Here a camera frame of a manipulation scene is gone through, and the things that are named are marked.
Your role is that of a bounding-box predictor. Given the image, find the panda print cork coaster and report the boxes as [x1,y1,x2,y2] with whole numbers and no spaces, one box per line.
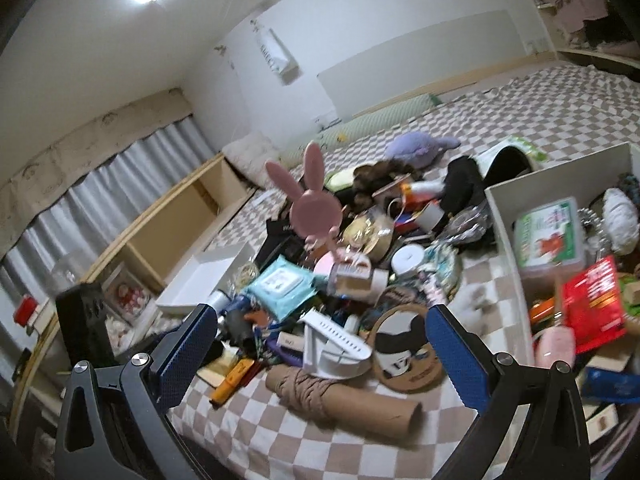
[372,305,447,394]

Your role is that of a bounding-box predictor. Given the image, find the dark clothes pile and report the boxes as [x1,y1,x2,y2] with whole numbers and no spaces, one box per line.
[582,10,637,54]

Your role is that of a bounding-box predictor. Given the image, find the black cloth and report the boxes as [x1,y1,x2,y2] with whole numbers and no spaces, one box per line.
[440,157,484,217]

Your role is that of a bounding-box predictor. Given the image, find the pink clothes pile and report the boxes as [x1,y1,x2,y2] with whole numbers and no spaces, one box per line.
[542,0,609,37]

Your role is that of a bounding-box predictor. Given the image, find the purple plush toy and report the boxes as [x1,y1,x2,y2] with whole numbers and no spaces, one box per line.
[385,132,461,169]

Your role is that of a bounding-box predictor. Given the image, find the grey curtain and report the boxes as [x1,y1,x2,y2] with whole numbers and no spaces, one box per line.
[0,115,217,282]

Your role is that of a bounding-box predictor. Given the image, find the green long pillow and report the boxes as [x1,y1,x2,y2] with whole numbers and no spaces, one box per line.
[315,92,444,149]

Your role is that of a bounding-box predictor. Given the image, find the white fluffy pillow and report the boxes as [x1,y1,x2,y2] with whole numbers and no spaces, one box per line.
[222,132,281,187]

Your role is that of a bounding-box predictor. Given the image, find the jute rope coil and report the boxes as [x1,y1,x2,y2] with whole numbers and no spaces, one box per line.
[277,367,337,417]

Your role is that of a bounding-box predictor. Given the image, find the red glove packet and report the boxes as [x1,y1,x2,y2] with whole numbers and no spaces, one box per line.
[562,255,629,354]

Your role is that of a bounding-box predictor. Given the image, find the white shallow tray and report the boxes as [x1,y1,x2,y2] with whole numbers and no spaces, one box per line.
[156,242,257,317]

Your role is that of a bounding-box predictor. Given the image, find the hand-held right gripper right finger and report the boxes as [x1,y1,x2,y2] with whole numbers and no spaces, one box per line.
[424,304,592,480]

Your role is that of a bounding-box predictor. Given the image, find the orange utility knife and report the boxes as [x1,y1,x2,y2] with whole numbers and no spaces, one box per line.
[210,359,257,407]

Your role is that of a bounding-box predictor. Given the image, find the clear box wooden sticks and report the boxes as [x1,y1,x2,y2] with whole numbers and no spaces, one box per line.
[327,260,389,304]

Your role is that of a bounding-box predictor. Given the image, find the gold round tin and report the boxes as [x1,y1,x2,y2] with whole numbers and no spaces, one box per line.
[345,212,397,262]

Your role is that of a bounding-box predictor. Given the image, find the pearl chain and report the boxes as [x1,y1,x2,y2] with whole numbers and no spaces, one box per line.
[580,207,607,232]

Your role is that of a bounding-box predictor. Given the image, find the small beige box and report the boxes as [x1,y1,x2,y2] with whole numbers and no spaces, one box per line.
[277,332,307,354]

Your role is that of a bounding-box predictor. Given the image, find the blue lighter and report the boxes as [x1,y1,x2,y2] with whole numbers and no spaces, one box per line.
[584,367,640,402]

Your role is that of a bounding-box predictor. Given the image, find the green white plastic box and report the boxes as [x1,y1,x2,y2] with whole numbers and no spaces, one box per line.
[514,197,587,274]

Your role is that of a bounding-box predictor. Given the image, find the green white plastic packet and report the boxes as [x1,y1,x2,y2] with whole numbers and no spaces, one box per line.
[502,136,549,162]

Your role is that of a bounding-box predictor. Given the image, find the white crumpled ball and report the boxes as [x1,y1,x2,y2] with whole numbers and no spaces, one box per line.
[602,187,640,257]

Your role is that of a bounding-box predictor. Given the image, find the beige wooden block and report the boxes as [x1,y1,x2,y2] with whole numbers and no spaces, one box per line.
[197,350,242,387]

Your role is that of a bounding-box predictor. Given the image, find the beige curtain valance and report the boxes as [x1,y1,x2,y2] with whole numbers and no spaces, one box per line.
[0,87,194,257]

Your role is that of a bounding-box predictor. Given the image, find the teal wet wipes pack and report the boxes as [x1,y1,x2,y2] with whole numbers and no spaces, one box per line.
[247,255,319,322]

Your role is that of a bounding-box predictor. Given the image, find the rubber band bunch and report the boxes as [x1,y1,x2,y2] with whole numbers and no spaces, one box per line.
[232,260,262,287]

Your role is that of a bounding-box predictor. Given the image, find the pink bottle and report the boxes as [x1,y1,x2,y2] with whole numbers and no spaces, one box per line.
[534,327,577,369]

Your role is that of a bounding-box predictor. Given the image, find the white headboard panel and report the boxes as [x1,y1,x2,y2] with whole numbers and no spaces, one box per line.
[317,9,519,119]

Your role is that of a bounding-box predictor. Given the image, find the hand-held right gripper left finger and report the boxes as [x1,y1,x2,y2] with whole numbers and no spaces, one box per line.
[54,302,219,480]

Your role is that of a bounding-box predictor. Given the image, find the red small box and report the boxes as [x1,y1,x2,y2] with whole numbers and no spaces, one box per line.
[15,297,39,324]

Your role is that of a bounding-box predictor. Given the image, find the brown fur item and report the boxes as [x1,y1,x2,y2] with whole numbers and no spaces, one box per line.
[350,160,424,212]

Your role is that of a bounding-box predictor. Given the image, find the orange white tube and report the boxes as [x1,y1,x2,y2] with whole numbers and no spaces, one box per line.
[400,180,447,207]

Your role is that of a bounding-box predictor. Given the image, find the wooden bedside shelf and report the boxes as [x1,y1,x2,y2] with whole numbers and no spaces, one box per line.
[10,152,257,411]

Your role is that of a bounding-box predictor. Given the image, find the white hanging bag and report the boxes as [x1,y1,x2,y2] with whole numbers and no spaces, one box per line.
[252,20,301,87]

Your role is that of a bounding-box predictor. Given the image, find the black cap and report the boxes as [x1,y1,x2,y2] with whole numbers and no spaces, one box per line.
[482,142,534,187]

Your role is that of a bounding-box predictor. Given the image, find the large black box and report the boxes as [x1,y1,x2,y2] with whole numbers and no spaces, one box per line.
[255,217,312,272]

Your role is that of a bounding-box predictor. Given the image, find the white round jar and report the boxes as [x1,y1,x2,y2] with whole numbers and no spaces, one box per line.
[391,245,426,277]

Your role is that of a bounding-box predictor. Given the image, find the white plush toy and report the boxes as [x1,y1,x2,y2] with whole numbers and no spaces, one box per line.
[457,285,494,337]

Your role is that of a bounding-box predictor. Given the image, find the clear plastic bag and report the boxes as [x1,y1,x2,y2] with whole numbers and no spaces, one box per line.
[440,210,494,252]

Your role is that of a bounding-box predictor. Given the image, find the black cylinder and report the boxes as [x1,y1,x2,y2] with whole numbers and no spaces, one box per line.
[225,310,252,347]

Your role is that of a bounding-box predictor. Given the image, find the grey tape roll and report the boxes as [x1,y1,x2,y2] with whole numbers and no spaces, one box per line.
[417,205,444,234]

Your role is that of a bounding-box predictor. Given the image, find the floral fabric scrunchie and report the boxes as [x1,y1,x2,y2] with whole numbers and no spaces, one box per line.
[425,245,464,302]

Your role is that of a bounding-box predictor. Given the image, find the pink rabbit-ear mirror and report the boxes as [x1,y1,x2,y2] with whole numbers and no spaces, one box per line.
[265,141,374,281]

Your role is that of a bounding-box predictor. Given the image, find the framed picture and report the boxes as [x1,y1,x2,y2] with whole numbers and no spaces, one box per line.
[102,262,152,327]

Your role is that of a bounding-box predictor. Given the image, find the white cardboard box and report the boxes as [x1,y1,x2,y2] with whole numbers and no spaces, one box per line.
[484,142,640,461]

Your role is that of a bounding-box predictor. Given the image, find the cardboard tube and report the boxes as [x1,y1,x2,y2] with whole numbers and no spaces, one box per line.
[265,365,424,449]

